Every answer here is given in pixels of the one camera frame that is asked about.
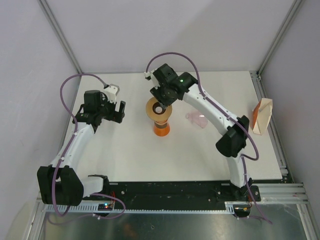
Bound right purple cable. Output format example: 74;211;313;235
145;51;273;225

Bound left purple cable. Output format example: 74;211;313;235
47;73;127;225

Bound grey slotted cable duct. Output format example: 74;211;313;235
43;201;251;215

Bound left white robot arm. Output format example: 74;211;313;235
37;84;126;206

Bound right aluminium frame post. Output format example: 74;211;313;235
256;0;305;76

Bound wooden dripper ring holder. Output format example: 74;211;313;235
145;97;173;123

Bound left aluminium frame post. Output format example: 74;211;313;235
37;0;83;74

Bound purple cable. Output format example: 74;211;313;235
47;73;127;225
145;51;273;225

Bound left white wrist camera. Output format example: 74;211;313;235
103;84;120;104

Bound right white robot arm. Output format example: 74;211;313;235
144;63;249;201

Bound orange glass carafe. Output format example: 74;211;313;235
153;121;170;137

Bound paper coffee filter stack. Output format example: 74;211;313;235
252;98;273;135

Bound right aluminium table rail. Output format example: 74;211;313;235
249;70;308;202

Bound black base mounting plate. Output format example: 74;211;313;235
82;180;262;211

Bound aluminium frame post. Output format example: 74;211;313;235
256;0;305;76
37;0;83;74

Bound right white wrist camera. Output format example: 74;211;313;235
144;71;159;89

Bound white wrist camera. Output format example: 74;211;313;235
144;71;159;89
103;84;120;104

